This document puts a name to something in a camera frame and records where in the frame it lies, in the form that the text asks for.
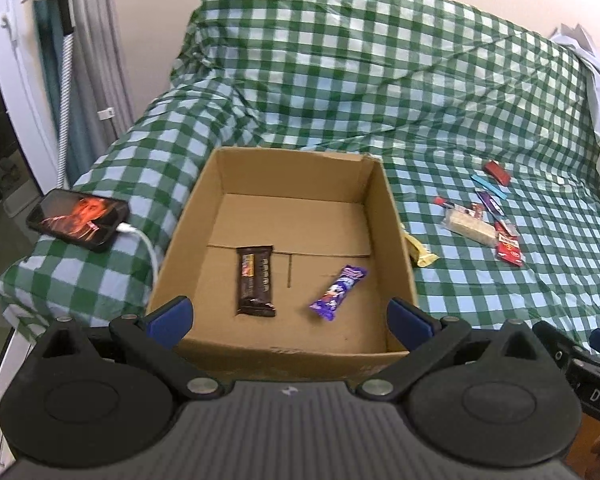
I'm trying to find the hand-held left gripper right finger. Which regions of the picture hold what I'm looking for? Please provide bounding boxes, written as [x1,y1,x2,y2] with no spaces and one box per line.
[355,297,548,402]

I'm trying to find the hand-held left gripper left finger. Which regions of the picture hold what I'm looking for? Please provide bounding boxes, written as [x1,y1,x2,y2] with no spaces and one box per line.
[39,296,226,402]

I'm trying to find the brown cardboard box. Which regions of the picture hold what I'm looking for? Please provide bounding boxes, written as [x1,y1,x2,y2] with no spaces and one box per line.
[145,146,421,382]

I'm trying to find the purple stick packet silver ends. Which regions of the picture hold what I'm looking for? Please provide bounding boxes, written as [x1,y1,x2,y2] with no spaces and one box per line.
[475,189,504,216]

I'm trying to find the plain red snack packet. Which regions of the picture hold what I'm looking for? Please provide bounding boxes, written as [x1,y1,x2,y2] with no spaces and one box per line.
[482,160,512,187]

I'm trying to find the yellow snack packet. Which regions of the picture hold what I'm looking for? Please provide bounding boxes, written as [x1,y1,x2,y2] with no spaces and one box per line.
[402,230,439,267]

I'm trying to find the purple chocolate snack packet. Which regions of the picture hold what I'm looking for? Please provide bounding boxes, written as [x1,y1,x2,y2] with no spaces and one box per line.
[308,265,368,322]

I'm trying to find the dark brown chocolate bar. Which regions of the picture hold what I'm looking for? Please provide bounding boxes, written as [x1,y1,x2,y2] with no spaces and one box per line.
[235,246,277,318]

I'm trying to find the clear wrapped cracker packet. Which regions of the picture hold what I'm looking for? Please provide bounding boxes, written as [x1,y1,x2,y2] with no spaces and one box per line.
[442,207,498,247]

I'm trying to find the red packet white print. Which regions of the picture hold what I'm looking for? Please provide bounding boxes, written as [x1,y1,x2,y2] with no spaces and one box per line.
[495,237,525,267]

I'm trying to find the black smartphone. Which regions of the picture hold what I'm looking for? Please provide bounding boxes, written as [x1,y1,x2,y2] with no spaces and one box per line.
[26,189,131,253]

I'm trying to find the light blue stick packet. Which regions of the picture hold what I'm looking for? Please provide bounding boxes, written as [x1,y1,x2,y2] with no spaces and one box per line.
[471,175,510,200]

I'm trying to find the green checked blanket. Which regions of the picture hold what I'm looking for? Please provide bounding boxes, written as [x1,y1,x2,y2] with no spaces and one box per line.
[0,0,600,356]

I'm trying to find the white charging cable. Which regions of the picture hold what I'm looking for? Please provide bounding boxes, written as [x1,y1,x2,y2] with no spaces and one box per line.
[117,222,160,281]

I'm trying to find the striped grey hose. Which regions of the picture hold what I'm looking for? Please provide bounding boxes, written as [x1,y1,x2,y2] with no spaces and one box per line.
[56,35,79,188]

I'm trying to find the white door frame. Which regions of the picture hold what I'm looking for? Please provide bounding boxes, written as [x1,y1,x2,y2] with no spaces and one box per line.
[0,0,62,201]

